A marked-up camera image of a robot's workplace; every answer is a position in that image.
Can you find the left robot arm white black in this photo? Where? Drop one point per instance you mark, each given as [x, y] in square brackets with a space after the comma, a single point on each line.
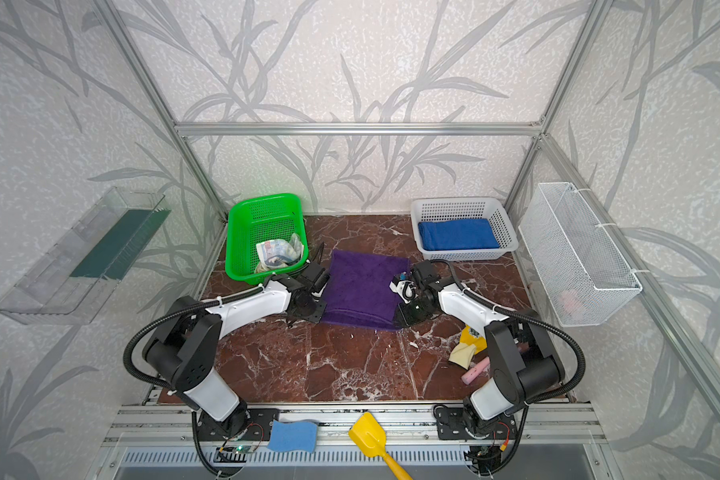
[178, 350]

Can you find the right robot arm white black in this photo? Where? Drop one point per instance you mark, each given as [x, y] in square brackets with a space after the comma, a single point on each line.
[530, 360]

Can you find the white wire wall basket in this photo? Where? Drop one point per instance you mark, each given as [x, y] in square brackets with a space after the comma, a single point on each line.
[571, 249]

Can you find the clear acrylic wall shelf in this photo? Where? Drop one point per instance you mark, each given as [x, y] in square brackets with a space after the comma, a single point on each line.
[71, 283]

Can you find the white light-blue towel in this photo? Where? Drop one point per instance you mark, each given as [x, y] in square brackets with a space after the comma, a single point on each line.
[279, 253]

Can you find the blue sponge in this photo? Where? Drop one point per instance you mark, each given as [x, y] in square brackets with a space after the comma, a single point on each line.
[293, 436]

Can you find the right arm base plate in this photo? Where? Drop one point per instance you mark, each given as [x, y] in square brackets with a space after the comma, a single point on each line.
[450, 423]

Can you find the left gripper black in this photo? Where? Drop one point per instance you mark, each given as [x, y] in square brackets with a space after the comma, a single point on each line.
[315, 274]

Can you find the yellow plastic shovel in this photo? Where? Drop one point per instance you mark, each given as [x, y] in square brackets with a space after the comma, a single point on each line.
[368, 435]

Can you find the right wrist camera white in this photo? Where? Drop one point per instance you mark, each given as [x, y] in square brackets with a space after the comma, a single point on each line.
[404, 286]

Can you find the yellow packet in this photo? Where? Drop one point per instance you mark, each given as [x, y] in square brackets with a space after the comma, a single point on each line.
[470, 336]

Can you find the pink item in wire basket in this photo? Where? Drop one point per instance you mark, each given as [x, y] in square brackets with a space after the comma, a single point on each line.
[572, 304]

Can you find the white plastic basket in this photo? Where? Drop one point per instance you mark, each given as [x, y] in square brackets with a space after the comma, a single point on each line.
[445, 209]

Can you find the pale yellow cloth piece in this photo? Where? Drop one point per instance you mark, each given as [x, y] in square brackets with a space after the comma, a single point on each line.
[462, 355]

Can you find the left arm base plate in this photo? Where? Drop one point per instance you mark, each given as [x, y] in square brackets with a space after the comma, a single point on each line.
[243, 424]

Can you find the green plastic basket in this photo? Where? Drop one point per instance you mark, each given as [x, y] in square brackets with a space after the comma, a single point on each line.
[257, 220]

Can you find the blue towel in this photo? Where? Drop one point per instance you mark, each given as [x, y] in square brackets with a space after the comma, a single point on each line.
[460, 234]

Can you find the purple towel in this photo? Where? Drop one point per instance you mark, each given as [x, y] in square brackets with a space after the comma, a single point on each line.
[358, 292]

